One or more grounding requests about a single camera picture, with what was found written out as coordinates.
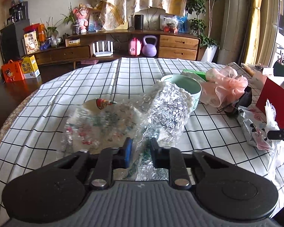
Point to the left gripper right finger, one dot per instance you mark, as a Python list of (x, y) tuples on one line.
[(170, 158)]

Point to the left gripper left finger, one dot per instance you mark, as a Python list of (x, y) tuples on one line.
[(108, 160)]

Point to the black fabric pouch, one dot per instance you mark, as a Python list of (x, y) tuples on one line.
[(232, 109)]

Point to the green scrubbing sponge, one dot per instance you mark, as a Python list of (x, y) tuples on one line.
[(196, 75)]

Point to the panda print wipes pack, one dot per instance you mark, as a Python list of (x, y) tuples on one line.
[(254, 130)]

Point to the red white cardboard box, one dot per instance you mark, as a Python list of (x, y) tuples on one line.
[(273, 91)]

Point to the green orange tissue organizer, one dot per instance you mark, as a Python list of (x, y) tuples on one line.
[(278, 67)]

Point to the mint green ceramic mug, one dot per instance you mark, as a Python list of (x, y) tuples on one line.
[(188, 84)]

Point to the black white checkered tablecloth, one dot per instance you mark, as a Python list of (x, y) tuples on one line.
[(35, 136)]

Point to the white wifi router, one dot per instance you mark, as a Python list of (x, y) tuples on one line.
[(102, 49)]

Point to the white tall planter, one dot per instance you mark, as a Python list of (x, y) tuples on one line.
[(209, 54)]

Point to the purple kettlebell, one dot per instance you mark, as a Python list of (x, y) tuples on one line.
[(149, 50)]

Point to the wooden tv sideboard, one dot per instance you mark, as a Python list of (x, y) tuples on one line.
[(79, 47)]

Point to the pink small case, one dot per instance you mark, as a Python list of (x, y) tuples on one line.
[(135, 47)]

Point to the yellow carton box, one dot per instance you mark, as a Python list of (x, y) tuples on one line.
[(29, 67)]

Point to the orange gift bag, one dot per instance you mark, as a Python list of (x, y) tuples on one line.
[(12, 71)]

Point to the clear bag of snacks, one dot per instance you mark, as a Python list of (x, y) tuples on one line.
[(170, 25)]

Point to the blue plastic bag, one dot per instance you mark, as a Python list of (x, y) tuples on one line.
[(182, 24)]

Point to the black cylinder speaker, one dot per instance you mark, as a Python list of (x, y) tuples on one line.
[(138, 22)]

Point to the snack box on sideboard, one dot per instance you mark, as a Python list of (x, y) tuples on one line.
[(31, 42)]

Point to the pink plush doll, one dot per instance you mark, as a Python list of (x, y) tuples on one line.
[(81, 14)]

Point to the yellow window curtain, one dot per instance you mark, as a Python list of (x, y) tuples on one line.
[(252, 36)]

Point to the green potted tree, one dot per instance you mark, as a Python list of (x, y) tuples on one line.
[(202, 23)]

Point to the black coffee machine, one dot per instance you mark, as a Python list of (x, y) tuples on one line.
[(18, 12)]

